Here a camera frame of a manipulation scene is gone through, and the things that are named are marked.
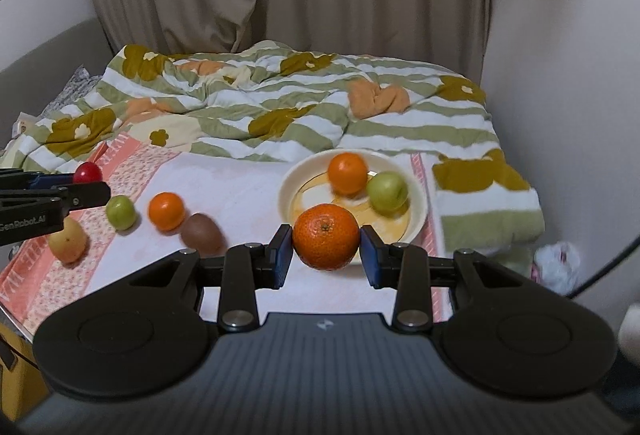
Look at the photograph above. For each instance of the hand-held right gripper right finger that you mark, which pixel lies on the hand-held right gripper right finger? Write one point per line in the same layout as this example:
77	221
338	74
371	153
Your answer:
369	257

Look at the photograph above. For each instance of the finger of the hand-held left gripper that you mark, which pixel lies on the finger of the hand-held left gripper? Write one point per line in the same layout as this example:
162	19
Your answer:
85	195
50	179

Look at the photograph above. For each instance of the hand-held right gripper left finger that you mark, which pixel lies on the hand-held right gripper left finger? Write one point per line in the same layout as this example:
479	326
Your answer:
284	255

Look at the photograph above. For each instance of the red apple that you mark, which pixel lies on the red apple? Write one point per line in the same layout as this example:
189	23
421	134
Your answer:
87	172

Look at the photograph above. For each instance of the small green apple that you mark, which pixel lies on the small green apple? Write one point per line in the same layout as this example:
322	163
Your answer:
120	212

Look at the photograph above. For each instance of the yellow pear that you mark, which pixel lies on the yellow pear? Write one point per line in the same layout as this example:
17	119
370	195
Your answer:
67	240

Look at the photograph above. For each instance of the large orange mandarin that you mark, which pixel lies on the large orange mandarin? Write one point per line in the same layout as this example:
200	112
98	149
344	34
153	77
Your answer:
326	237

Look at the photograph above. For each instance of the cream bowl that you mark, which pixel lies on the cream bowl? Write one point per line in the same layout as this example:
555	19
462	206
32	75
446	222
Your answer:
300	185

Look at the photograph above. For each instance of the brown kiwi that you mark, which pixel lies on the brown kiwi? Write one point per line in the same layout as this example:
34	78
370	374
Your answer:
201	233

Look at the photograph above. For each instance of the small white box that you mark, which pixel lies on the small white box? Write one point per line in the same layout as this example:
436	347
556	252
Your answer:
22	122

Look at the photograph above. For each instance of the pink floral tablecloth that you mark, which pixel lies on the pink floral tablecloth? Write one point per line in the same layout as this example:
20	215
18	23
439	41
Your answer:
225	185

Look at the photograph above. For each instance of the grey patterned pillow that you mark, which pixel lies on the grey patterned pillow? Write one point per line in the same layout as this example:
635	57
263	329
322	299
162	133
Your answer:
75	82

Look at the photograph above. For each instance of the grey headboard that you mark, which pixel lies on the grey headboard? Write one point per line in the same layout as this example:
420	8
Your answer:
50	50

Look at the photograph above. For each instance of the yellow box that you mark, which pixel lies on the yellow box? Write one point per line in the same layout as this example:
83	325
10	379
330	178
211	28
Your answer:
15	365

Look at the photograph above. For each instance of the green striped floral blanket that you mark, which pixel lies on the green striped floral blanket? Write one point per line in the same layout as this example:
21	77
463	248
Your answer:
300	115

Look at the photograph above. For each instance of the white plastic bag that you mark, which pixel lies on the white plastic bag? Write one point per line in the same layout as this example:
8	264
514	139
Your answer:
557	265

